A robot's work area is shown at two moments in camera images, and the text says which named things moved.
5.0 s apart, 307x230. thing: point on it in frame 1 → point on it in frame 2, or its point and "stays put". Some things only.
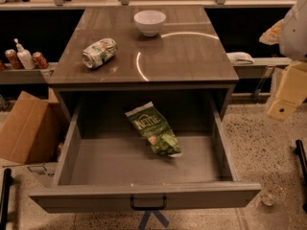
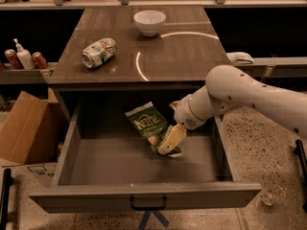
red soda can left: (13, 58) stays put
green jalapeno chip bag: (152, 124) stays put
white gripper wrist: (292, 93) → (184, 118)
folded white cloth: (240, 58) stays put
